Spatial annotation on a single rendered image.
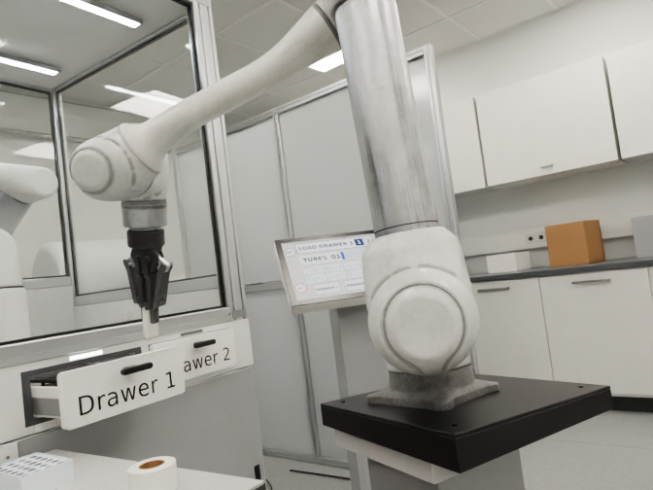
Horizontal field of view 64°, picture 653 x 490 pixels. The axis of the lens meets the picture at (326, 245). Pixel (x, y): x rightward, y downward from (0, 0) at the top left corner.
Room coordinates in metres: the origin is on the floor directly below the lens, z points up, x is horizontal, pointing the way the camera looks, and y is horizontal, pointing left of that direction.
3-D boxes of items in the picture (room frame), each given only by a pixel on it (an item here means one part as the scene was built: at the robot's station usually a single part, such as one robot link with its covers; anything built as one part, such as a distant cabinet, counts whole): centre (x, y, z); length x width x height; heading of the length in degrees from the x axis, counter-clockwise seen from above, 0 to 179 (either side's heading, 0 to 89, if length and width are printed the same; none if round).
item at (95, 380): (1.14, 0.46, 0.87); 0.29 x 0.02 x 0.11; 146
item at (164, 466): (0.81, 0.30, 0.78); 0.07 x 0.07 x 0.04
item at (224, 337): (1.47, 0.40, 0.87); 0.29 x 0.02 x 0.11; 146
